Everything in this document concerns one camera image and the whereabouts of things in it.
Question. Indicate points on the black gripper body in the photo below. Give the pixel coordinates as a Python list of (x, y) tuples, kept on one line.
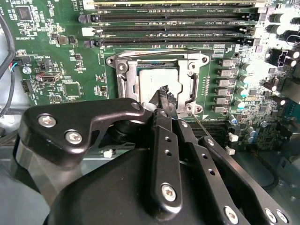
[(105, 199)]

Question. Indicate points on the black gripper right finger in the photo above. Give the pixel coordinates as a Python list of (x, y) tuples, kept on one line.
[(206, 164)]

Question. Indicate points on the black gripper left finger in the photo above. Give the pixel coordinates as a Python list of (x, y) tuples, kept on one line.
[(58, 131)]

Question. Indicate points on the metal locking lever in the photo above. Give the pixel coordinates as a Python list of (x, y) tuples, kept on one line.
[(152, 53), (201, 126)]

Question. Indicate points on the silver CPU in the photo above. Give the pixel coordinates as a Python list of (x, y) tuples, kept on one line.
[(152, 82)]

